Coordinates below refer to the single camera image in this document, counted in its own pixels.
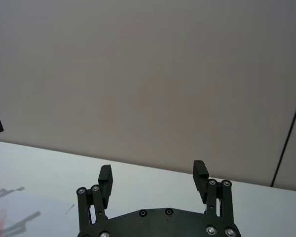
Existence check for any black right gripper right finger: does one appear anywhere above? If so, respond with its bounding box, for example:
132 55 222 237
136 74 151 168
192 159 236 227

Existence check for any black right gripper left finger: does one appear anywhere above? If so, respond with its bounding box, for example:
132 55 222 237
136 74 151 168
76 164 114 235

